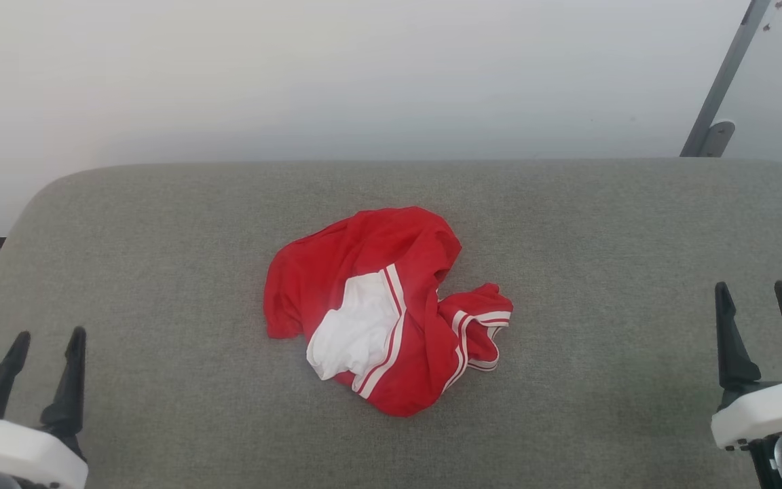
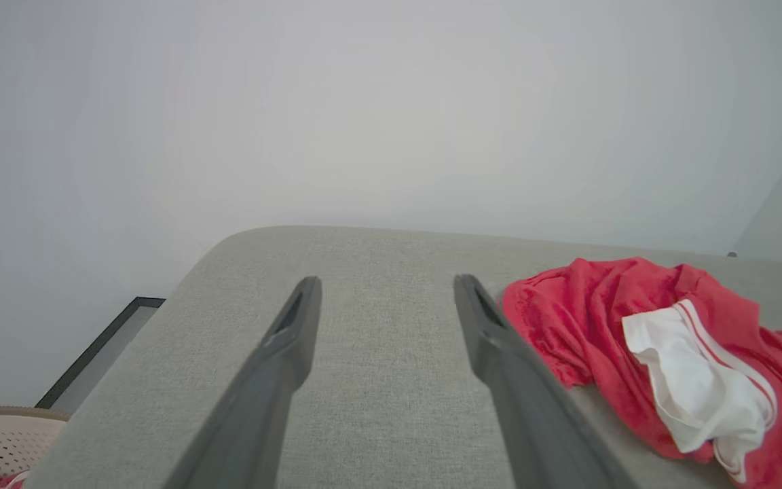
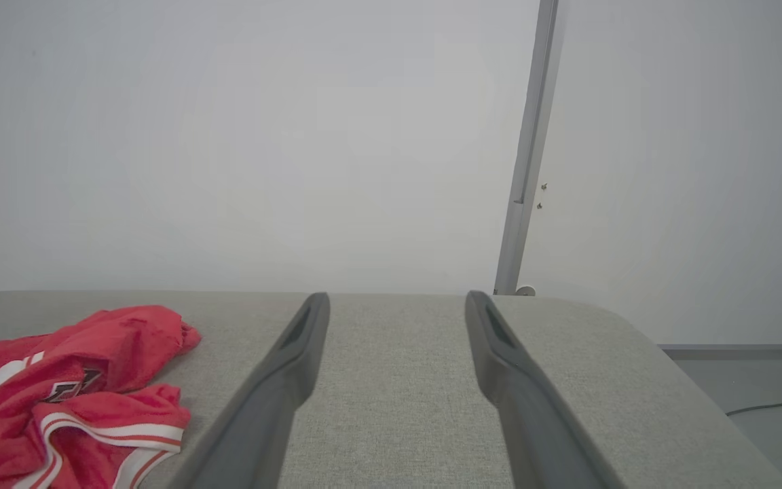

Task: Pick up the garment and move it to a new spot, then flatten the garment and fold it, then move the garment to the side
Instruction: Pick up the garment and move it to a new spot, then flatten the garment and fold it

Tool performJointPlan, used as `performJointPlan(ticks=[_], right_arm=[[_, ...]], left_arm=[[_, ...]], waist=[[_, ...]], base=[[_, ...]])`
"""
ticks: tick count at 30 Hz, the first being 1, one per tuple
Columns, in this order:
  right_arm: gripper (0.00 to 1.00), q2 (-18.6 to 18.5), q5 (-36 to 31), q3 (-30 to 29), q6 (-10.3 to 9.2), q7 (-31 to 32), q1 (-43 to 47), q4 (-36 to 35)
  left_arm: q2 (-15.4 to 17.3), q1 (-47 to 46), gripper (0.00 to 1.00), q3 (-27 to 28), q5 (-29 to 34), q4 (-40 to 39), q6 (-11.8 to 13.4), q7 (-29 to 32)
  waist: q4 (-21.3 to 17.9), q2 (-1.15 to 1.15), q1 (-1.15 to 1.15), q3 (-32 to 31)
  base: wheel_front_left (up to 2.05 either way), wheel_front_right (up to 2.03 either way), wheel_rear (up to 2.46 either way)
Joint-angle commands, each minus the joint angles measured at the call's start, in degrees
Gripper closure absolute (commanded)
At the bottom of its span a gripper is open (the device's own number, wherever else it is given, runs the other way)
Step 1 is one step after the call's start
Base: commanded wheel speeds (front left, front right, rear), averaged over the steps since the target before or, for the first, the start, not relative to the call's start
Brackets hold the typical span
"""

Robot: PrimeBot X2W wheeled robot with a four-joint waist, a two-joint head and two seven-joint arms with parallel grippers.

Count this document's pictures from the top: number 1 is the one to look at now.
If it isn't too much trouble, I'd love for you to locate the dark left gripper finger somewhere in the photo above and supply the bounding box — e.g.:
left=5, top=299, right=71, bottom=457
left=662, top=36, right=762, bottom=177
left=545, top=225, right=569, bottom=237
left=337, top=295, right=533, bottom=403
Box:
left=39, top=327, right=88, bottom=439
left=0, top=331, right=31, bottom=423

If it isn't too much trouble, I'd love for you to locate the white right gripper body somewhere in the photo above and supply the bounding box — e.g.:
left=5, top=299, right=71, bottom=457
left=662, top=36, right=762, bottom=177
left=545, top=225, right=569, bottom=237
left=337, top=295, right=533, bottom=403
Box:
left=711, top=378, right=782, bottom=452

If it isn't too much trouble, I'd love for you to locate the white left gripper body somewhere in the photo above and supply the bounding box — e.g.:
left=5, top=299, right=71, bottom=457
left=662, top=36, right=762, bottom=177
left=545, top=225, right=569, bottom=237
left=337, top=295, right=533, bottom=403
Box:
left=0, top=418, right=89, bottom=489

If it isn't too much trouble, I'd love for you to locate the red and white jersey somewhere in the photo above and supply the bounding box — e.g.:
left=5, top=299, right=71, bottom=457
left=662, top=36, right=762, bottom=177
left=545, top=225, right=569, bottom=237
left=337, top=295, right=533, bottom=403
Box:
left=263, top=206, right=514, bottom=418

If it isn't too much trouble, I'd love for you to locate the grey metal pole foot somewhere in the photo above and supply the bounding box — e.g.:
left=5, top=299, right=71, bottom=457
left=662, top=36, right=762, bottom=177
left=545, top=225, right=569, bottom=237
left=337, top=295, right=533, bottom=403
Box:
left=699, top=120, right=737, bottom=158

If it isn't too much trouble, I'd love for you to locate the grey slanted metal pole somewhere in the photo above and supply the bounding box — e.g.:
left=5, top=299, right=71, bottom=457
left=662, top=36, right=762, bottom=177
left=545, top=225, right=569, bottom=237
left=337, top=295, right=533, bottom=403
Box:
left=680, top=0, right=772, bottom=158

